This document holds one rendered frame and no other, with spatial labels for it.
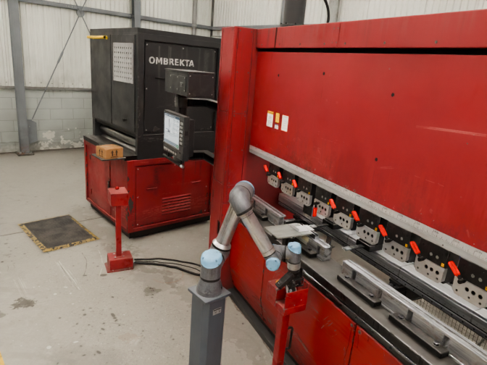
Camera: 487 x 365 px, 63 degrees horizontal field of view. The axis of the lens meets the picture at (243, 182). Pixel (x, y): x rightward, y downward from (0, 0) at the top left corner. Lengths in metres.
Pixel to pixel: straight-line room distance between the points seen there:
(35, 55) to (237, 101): 6.21
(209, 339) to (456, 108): 1.73
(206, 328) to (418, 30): 1.85
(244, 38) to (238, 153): 0.90
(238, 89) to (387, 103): 1.42
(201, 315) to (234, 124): 1.55
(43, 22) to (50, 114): 1.75
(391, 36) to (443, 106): 0.45
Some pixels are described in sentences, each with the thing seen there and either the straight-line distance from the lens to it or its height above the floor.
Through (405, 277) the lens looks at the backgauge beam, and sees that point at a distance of 2.49.
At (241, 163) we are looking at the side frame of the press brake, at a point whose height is 1.24.
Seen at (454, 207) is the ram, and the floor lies 1.52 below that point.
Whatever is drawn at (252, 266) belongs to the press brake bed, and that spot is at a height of 0.51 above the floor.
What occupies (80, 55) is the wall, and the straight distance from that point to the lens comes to 9.15.
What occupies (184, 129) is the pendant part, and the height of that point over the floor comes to 1.50.
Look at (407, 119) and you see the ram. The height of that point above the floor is 1.84.
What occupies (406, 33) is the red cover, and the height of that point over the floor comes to 2.22.
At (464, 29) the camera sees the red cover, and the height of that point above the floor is 2.23.
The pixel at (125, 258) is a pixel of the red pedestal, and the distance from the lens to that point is 4.10.
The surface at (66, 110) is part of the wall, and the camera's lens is 9.12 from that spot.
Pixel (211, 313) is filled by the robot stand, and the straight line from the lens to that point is 2.32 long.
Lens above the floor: 2.02
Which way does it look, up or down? 17 degrees down
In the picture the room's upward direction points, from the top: 5 degrees clockwise
